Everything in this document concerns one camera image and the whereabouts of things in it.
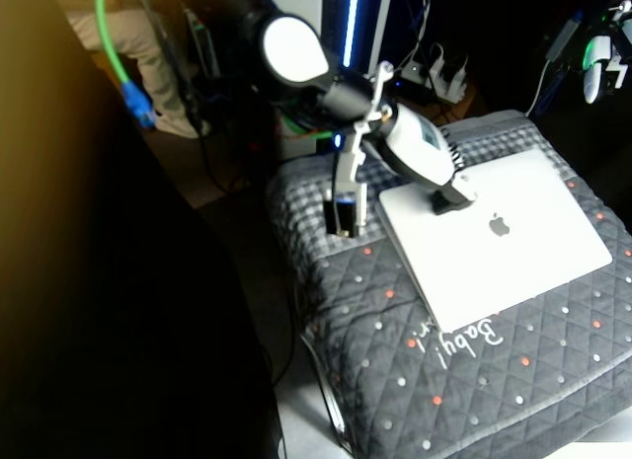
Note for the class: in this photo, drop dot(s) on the silver laptop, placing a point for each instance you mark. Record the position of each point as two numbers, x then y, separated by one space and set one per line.
494 261

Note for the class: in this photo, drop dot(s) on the grey quilt with dots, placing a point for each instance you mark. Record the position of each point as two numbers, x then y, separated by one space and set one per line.
444 390

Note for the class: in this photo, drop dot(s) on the white pillar with blue light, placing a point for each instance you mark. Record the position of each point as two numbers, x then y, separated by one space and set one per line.
368 20

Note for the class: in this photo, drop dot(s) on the person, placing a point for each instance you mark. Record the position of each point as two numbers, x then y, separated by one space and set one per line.
148 69

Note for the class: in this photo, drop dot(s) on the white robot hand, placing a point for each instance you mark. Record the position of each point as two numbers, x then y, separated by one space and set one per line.
595 69
415 143

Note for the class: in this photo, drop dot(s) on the white power strip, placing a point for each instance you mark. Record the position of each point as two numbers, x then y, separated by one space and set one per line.
447 79

